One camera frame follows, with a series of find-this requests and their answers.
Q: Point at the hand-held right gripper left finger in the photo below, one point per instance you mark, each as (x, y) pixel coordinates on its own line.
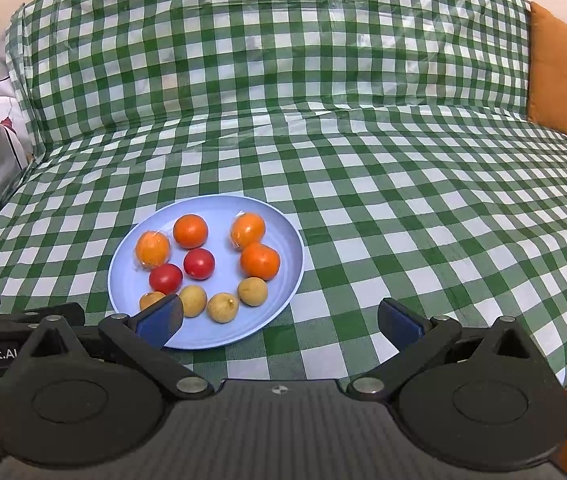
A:
(161, 319)

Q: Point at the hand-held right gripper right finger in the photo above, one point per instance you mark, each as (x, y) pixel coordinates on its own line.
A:
(401, 324)

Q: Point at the small yellow round fruit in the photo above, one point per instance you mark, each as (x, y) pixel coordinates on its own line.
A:
(196, 300)
(149, 301)
(222, 307)
(252, 291)

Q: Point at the red tomato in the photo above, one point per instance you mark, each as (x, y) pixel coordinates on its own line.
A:
(199, 263)
(165, 278)

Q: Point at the light blue plate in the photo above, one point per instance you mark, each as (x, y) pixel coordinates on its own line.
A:
(213, 340)

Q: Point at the plastic-wrapped orange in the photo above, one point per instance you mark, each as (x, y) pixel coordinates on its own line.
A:
(153, 249)
(248, 230)

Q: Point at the green white checked cloth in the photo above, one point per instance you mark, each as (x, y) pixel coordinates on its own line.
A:
(363, 160)

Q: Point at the orange cushion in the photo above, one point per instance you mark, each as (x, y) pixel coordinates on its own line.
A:
(563, 75)

